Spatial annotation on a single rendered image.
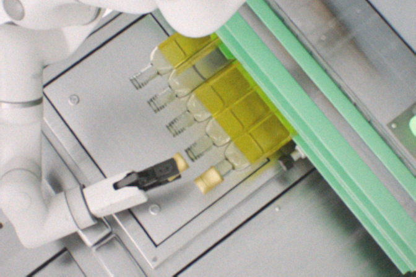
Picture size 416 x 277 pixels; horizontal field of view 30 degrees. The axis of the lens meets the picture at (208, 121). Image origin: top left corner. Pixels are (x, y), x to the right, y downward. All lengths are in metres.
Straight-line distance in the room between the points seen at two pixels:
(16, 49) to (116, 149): 0.38
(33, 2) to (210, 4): 0.31
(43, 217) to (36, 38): 0.31
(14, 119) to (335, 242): 0.66
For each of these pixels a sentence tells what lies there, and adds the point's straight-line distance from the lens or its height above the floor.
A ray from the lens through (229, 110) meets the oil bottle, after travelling 1.40.
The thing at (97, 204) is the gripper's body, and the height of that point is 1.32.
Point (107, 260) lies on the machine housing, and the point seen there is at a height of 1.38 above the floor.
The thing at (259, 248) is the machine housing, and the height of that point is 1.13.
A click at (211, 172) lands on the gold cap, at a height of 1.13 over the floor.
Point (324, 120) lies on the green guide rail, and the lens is 1.29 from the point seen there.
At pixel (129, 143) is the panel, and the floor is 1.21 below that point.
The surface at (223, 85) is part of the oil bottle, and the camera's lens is 1.42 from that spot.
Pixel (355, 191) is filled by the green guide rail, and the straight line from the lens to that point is 1.35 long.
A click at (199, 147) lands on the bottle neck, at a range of 1.40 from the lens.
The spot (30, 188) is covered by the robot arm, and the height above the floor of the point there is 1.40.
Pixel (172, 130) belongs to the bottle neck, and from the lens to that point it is 1.41.
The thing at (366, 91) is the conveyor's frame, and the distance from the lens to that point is 1.29.
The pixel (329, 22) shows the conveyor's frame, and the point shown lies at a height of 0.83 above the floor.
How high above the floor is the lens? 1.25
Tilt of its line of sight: 7 degrees down
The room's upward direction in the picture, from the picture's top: 127 degrees counter-clockwise
